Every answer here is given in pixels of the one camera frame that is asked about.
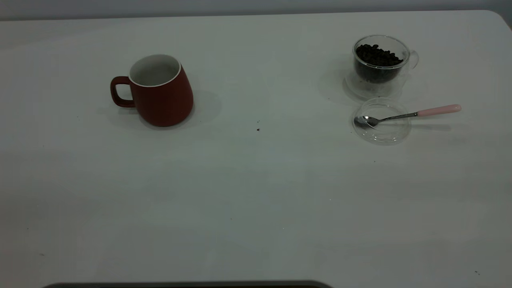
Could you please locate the red ceramic mug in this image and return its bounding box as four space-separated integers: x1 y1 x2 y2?
110 54 194 127

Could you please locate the pink handled metal spoon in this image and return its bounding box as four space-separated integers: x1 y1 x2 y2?
354 104 462 129

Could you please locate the glass saucer under cup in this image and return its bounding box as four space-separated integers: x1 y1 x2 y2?
344 71 408 100

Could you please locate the pile of coffee beans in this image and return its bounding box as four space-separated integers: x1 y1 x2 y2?
355 44 404 83

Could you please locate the small clear glass dish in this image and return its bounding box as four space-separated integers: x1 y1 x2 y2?
352 98 412 145

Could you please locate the clear glass handled cup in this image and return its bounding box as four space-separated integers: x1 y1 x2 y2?
352 35 419 84

